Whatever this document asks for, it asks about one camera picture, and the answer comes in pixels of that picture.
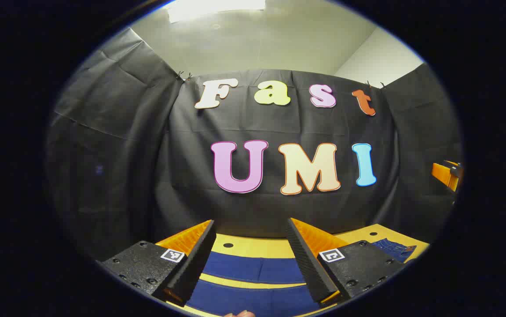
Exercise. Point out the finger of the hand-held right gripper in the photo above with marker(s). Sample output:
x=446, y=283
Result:
x=442, y=174

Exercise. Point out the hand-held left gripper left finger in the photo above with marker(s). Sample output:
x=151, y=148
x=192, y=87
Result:
x=196, y=268

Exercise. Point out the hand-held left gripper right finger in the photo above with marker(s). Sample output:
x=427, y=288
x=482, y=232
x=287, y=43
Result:
x=308, y=268

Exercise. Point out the blue denim jeans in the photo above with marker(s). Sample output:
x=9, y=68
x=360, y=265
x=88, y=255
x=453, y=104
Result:
x=253, y=270

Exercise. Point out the black backdrop cloth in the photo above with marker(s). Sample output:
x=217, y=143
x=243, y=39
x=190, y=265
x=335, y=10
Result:
x=257, y=211

